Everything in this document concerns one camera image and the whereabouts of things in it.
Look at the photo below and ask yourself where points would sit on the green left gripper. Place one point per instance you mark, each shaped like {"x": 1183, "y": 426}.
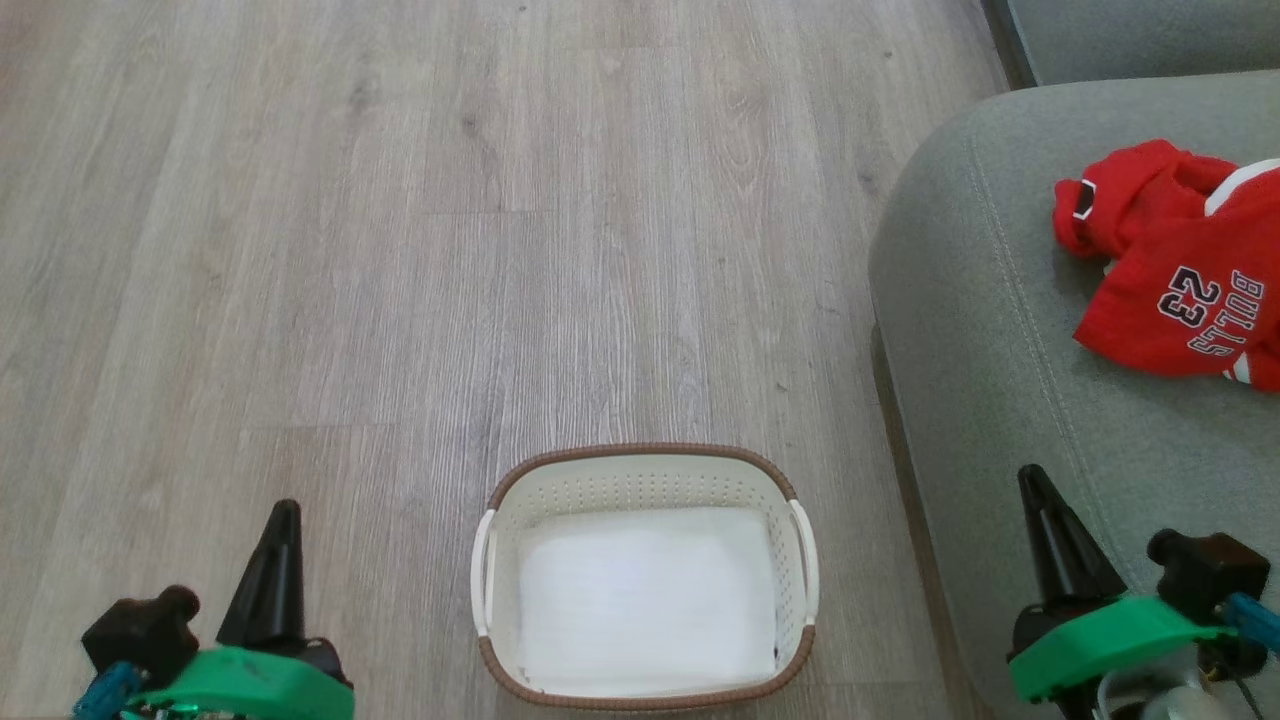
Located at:
{"x": 250, "y": 685}

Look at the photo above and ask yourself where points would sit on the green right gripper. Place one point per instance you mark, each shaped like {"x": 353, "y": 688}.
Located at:
{"x": 1100, "y": 640}

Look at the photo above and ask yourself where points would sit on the red jersey number 23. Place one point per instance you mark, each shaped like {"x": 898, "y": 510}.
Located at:
{"x": 1160, "y": 320}

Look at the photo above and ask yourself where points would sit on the red garment black white trim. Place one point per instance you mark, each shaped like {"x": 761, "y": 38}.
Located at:
{"x": 1140, "y": 190}

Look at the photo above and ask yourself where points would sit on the white basket brown rim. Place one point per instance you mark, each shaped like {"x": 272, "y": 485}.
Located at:
{"x": 640, "y": 480}

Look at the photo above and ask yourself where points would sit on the grey fabric sofa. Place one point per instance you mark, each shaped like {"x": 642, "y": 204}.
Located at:
{"x": 1000, "y": 350}

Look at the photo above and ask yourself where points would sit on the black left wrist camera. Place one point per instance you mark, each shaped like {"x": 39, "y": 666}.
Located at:
{"x": 140, "y": 630}

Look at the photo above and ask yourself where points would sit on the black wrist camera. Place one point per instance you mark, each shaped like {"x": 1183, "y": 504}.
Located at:
{"x": 1205, "y": 575}
{"x": 140, "y": 630}

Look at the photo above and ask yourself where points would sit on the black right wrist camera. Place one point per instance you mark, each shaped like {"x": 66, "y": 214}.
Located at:
{"x": 1205, "y": 575}

